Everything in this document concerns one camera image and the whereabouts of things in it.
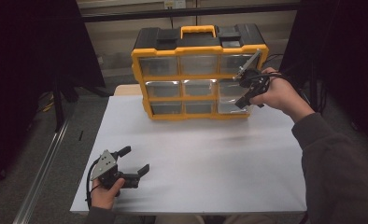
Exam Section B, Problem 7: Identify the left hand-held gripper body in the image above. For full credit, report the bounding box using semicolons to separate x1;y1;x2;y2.
90;149;141;197

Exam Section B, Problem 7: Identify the set of clear organizer drawers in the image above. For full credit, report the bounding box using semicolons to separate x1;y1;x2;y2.
138;54;262;115

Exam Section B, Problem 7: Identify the white table mat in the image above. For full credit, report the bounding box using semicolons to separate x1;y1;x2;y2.
69;92;308;216

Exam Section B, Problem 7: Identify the yellow black drawer organizer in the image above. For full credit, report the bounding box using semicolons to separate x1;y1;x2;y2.
130;23;270;122

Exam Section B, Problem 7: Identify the clear plastic storage drawer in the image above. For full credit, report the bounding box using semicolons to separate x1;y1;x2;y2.
217;94;252;115

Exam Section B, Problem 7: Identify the white wall socket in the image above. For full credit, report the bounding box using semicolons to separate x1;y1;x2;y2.
163;0;187;9

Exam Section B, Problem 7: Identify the black horizontal rail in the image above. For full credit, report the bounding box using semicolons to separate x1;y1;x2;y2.
78;2;301;23

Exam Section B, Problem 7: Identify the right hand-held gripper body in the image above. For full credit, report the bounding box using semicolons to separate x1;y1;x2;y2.
233;49;272;97

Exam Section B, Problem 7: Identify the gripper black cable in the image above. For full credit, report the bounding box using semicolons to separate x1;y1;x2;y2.
248;71;311;104
85;157;103;210

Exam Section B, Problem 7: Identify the black curtain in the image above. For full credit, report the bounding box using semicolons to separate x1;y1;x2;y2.
278;0;368;157
0;0;106;195

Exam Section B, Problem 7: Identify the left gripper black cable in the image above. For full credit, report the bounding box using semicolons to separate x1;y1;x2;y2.
85;157;103;210

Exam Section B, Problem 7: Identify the person's left hand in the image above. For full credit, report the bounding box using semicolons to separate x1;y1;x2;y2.
91;177;127;210

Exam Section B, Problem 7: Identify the person's right hand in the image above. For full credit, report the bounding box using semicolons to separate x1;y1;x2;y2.
249;66;316;124

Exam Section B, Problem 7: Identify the black metal stand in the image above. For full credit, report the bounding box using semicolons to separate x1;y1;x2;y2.
50;73;80;133

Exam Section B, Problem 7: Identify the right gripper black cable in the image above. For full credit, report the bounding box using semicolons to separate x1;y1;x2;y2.
248;71;311;104

